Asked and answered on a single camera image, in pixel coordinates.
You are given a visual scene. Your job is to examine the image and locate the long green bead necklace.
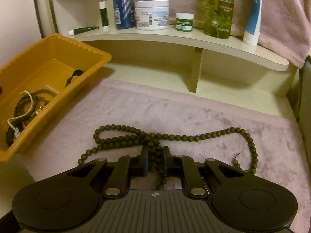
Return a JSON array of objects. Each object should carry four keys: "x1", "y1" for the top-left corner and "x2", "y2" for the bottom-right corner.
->
[{"x1": 77, "y1": 123, "x2": 258, "y2": 191}]

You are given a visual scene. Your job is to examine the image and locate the black wristwatch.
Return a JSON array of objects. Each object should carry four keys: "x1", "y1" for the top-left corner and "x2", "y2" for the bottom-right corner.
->
[{"x1": 65, "y1": 70, "x2": 84, "y2": 87}]

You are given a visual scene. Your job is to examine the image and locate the white pearl necklace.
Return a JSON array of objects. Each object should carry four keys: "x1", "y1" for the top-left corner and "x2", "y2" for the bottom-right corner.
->
[{"x1": 6, "y1": 84, "x2": 60, "y2": 136}]

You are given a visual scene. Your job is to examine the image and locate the brown wooden bead bracelets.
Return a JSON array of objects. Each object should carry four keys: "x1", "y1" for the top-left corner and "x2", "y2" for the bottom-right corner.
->
[{"x1": 13, "y1": 88, "x2": 58, "y2": 124}]

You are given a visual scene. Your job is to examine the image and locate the orange plastic tray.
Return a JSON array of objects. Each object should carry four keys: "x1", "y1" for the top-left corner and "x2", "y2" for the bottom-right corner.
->
[{"x1": 1, "y1": 34, "x2": 112, "y2": 162}]

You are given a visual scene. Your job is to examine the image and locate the silver wristwatch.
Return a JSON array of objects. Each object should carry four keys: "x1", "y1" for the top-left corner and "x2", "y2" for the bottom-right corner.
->
[{"x1": 6, "y1": 122, "x2": 23, "y2": 147}]

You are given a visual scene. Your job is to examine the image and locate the lilac towel on table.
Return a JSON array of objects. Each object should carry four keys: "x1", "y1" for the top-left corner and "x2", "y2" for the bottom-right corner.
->
[{"x1": 21, "y1": 78, "x2": 310, "y2": 232}]

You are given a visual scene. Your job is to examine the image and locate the cream wooden shelf unit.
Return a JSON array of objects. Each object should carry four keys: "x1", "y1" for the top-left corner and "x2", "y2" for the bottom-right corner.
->
[{"x1": 48, "y1": 0, "x2": 298, "y2": 97}]

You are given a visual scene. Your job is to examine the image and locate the dark green small tube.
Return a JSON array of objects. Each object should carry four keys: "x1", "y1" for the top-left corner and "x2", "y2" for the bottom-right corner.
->
[{"x1": 69, "y1": 26, "x2": 99, "y2": 36}]

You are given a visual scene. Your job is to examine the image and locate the small green lip salve jar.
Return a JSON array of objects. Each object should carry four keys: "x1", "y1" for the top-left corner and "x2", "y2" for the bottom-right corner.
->
[{"x1": 176, "y1": 12, "x2": 194, "y2": 32}]

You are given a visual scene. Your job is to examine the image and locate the blue white tube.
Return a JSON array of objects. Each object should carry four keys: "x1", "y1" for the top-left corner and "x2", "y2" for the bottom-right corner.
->
[{"x1": 243, "y1": 0, "x2": 262, "y2": 47}]

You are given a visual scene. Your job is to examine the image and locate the green olive spray bottle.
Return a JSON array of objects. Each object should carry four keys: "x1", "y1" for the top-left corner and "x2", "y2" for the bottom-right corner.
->
[{"x1": 204, "y1": 0, "x2": 235, "y2": 39}]

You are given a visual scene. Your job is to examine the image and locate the white cream jar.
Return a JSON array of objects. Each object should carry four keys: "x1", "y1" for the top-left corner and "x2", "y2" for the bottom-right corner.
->
[{"x1": 135, "y1": 0, "x2": 169, "y2": 30}]

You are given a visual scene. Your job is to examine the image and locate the blue spray bottle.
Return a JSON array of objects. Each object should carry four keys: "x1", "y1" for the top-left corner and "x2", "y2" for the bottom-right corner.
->
[{"x1": 113, "y1": 0, "x2": 135, "y2": 30}]

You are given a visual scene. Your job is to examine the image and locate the green white lip balm stick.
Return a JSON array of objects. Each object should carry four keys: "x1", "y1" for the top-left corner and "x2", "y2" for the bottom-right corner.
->
[{"x1": 99, "y1": 1, "x2": 109, "y2": 30}]

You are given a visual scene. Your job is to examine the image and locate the lilac hanging towel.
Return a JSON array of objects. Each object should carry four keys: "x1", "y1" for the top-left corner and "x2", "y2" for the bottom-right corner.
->
[{"x1": 135, "y1": 0, "x2": 310, "y2": 68}]

